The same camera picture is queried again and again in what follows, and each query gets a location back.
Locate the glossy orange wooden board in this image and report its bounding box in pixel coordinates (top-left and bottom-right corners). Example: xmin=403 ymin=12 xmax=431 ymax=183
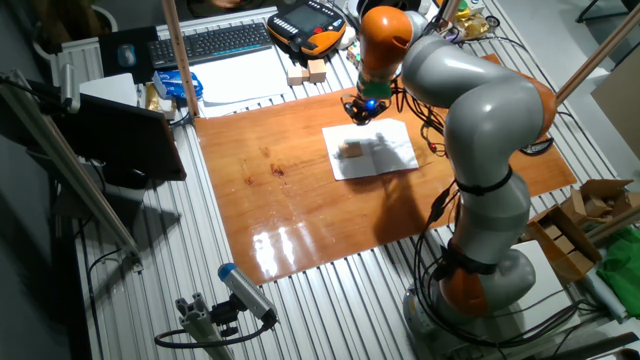
xmin=193 ymin=53 xmax=578 ymax=286

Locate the silver webcam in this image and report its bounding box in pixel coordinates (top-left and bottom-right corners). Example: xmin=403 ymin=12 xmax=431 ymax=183
xmin=58 ymin=62 xmax=82 ymax=115

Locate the brown cardboard panel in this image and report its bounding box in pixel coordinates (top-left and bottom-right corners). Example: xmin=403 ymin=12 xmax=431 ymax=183
xmin=591 ymin=59 xmax=640 ymax=161

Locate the slanted aluminium beam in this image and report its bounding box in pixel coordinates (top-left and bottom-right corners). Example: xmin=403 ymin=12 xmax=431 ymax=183
xmin=0 ymin=69 xmax=144 ymax=274

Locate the wooden upright pole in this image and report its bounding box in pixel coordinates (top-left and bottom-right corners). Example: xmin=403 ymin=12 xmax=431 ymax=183
xmin=160 ymin=0 xmax=201 ymax=119

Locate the grey computer mouse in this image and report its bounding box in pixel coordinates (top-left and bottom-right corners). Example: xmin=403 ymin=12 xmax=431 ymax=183
xmin=116 ymin=43 xmax=138 ymax=69

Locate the white paper sheet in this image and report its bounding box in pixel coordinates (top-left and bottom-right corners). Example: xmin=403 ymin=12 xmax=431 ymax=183
xmin=321 ymin=118 xmax=420 ymax=182

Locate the stack of white paper sheets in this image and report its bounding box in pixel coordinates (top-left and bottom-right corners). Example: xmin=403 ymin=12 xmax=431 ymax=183
xmin=189 ymin=47 xmax=294 ymax=119

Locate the white flat box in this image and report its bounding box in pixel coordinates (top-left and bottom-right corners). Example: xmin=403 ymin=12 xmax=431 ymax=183
xmin=78 ymin=72 xmax=139 ymax=108

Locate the blue tissue pack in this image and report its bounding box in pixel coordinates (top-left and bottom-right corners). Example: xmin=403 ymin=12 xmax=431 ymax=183
xmin=152 ymin=69 xmax=205 ymax=101

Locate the gold foil packet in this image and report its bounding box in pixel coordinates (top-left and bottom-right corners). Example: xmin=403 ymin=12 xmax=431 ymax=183
xmin=144 ymin=82 xmax=177 ymax=120

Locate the grey rolled sheet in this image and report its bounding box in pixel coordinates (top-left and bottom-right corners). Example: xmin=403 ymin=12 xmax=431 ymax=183
xmin=582 ymin=269 xmax=627 ymax=321

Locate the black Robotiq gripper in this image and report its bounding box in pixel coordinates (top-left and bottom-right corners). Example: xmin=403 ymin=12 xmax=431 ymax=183
xmin=341 ymin=92 xmax=392 ymax=127

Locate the black computer keyboard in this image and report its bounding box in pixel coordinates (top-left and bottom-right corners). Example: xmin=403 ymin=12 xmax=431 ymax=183
xmin=147 ymin=21 xmax=275 ymax=70

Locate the orange black teach pendant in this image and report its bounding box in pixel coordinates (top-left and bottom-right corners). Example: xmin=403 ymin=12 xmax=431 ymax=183
xmin=266 ymin=0 xmax=348 ymax=58

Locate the white round object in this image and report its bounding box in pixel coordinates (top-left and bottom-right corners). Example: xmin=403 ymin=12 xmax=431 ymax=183
xmin=335 ymin=25 xmax=357 ymax=51

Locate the black flat monitor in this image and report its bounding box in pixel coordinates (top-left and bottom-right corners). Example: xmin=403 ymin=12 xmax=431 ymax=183
xmin=29 ymin=79 xmax=188 ymax=191

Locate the wooden slat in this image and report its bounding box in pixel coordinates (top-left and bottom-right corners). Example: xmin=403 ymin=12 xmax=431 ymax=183
xmin=584 ymin=203 xmax=640 ymax=245

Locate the long slanted wooden pole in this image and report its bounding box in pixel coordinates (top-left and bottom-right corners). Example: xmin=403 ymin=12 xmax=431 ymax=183
xmin=555 ymin=3 xmax=640 ymax=104

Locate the black camera cable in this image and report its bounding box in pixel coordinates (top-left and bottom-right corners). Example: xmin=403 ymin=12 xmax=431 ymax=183
xmin=153 ymin=319 xmax=276 ymax=350

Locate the grey camera with blue tip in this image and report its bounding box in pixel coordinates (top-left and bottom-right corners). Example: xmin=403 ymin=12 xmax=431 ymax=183
xmin=217 ymin=262 xmax=279 ymax=324

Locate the cardboard box with wooden blocks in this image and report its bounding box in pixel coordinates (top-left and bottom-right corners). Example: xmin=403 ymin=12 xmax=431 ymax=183
xmin=522 ymin=204 xmax=604 ymax=284

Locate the black mouse pad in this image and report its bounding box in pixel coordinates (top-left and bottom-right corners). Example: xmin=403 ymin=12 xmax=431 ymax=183
xmin=98 ymin=25 xmax=160 ymax=85

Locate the aluminium profile camera mount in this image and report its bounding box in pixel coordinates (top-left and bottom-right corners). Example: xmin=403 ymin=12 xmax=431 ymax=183
xmin=174 ymin=292 xmax=236 ymax=360

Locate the open cardboard box with flaps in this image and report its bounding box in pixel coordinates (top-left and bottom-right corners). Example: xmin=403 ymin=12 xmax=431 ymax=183
xmin=559 ymin=178 xmax=640 ymax=226

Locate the large light wooden block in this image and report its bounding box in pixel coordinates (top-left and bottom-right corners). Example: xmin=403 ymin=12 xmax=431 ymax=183
xmin=307 ymin=58 xmax=328 ymax=84

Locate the small light wooden block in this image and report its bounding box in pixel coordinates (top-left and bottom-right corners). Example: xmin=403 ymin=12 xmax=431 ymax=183
xmin=286 ymin=65 xmax=310 ymax=87

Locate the white flat panel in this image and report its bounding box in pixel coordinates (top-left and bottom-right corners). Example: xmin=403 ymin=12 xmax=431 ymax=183
xmin=514 ymin=239 xmax=581 ymax=331

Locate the silver upright post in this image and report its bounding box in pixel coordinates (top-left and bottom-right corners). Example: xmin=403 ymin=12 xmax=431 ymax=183
xmin=439 ymin=0 xmax=462 ymax=24

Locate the green cloth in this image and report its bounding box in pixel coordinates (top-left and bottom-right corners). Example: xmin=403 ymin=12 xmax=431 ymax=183
xmin=596 ymin=239 xmax=640 ymax=319

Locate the tiny wooden block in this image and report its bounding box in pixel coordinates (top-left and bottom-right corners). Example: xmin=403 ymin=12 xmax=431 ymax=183
xmin=338 ymin=141 xmax=365 ymax=160

